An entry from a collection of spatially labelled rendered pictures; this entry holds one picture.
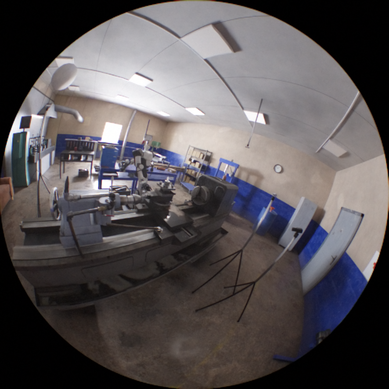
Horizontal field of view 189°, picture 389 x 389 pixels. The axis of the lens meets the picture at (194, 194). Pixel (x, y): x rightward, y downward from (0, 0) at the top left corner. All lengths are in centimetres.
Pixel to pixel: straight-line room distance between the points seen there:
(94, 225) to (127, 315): 107
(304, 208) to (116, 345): 497
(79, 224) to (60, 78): 354
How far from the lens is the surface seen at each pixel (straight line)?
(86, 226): 90
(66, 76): 392
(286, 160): 489
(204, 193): 150
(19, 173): 473
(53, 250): 104
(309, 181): 497
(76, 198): 65
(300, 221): 445
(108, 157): 280
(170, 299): 167
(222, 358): 181
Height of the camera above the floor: 156
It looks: 18 degrees down
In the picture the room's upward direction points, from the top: 20 degrees clockwise
